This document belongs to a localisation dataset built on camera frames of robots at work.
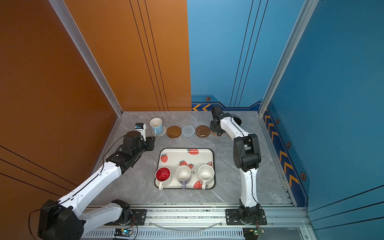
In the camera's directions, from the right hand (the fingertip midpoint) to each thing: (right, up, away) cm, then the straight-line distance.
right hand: (215, 128), depth 101 cm
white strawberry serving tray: (-15, -19, -6) cm, 25 cm away
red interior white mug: (-32, -26, -16) cm, 45 cm away
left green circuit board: (-48, -49, -30) cm, 75 cm away
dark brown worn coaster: (-8, -2, +8) cm, 12 cm away
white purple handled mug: (-20, -26, -14) cm, 36 cm away
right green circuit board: (+13, -49, -31) cm, 60 cm away
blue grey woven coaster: (-19, -2, +7) cm, 21 cm away
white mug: (-7, -26, -14) cm, 30 cm away
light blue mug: (-41, +3, +3) cm, 41 cm away
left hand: (-38, -4, -19) cm, 42 cm away
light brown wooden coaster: (-30, -2, +10) cm, 31 cm away
